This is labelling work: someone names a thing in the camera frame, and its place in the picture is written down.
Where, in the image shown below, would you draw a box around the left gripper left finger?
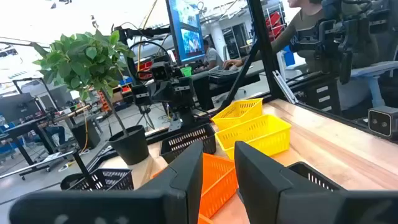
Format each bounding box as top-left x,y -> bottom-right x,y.
8,141 -> 205,224

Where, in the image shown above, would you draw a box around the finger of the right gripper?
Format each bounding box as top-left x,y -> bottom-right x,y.
174,76 -> 196,108
131,83 -> 154,107

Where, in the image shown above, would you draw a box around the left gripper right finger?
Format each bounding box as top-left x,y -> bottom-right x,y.
234,140 -> 398,224

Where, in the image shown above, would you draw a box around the yellow plastic basket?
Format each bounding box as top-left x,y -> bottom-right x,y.
210,97 -> 264,131
214,114 -> 292,161

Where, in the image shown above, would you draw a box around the black plastic basket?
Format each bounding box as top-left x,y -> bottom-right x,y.
159,123 -> 218,165
60,167 -> 135,192
287,161 -> 345,192

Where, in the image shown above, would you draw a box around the orange plastic basket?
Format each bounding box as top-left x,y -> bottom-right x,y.
197,213 -> 215,224
151,152 -> 239,219

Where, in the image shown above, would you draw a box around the grey desk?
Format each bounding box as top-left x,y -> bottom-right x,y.
190,59 -> 266,111

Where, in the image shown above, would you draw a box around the black keyboard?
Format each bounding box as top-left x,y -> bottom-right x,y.
207,68 -> 241,85

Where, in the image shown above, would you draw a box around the person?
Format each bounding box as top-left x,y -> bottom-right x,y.
222,0 -> 346,74
201,39 -> 224,71

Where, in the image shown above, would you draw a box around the large display screen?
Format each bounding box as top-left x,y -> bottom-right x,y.
165,0 -> 206,66

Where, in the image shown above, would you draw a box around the black waste bin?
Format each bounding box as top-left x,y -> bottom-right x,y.
70,119 -> 102,151

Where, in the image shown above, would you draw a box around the green potted plant black pot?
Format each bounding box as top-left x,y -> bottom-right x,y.
30,29 -> 150,166

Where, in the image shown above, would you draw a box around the silver aluminium extrusion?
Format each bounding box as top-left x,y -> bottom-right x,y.
272,70 -> 300,105

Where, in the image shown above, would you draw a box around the black drawer cabinet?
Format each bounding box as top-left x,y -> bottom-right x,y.
290,77 -> 342,116

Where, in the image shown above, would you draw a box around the black rolling workbench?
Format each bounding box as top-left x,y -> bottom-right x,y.
0,93 -> 94,181

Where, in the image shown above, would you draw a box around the red storage bins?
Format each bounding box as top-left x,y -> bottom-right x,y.
264,11 -> 286,42

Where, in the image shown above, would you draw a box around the light blue chair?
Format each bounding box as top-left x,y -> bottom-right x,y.
337,60 -> 398,110

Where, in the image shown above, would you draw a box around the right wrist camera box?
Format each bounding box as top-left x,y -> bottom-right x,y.
150,61 -> 171,82

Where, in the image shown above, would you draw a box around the yellow cable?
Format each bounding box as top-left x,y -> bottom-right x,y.
80,107 -> 91,154

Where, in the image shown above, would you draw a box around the wooden shelf black frame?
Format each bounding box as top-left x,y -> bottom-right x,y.
71,148 -> 96,190

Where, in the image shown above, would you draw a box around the small black depth camera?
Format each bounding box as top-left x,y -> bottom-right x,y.
368,105 -> 398,140

